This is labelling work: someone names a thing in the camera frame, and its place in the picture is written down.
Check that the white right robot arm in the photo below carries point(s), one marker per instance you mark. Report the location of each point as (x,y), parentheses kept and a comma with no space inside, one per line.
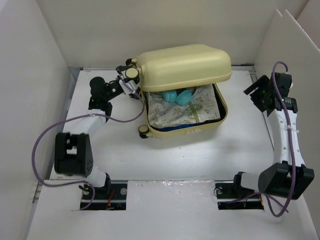
(288,168)

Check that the cream printed zip jacket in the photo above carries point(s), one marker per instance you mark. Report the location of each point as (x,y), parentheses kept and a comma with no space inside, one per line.
(203,107)

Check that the teal and white headphones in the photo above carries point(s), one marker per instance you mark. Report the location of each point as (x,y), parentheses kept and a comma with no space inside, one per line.
(181,96)

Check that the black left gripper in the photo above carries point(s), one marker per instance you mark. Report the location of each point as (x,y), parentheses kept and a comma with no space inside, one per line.
(122,69)

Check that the royal blue printed shirt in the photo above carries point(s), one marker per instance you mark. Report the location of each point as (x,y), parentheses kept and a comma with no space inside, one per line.
(173,128)

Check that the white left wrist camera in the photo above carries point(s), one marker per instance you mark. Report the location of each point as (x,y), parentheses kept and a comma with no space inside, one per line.
(130,88)

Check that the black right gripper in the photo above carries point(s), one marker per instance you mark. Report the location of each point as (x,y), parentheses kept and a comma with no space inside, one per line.
(261,81)

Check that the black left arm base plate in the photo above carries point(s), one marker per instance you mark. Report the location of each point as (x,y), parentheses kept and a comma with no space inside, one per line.
(113,200)

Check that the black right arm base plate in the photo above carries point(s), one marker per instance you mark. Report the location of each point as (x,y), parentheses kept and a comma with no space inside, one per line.
(233,195)

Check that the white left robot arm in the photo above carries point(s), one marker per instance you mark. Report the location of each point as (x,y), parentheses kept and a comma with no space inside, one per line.
(73,154)

